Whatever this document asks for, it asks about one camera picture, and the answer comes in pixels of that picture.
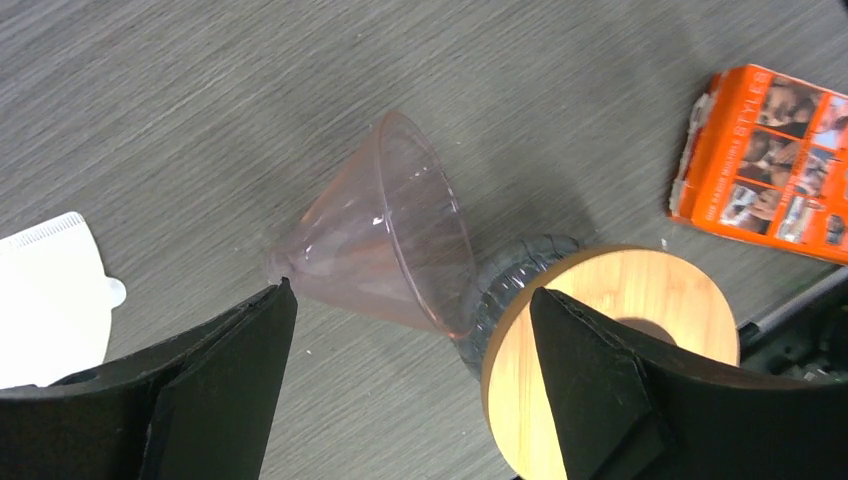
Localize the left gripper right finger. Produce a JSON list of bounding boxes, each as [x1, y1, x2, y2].
[[530, 288, 847, 479]]

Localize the pink transparent plastic dripper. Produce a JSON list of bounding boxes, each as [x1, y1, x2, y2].
[[266, 111, 476, 339]]

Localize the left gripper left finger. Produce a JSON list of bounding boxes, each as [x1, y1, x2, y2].
[[1, 280, 298, 479]]

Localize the orange razor box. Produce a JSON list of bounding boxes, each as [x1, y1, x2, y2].
[[668, 64, 847, 265]]

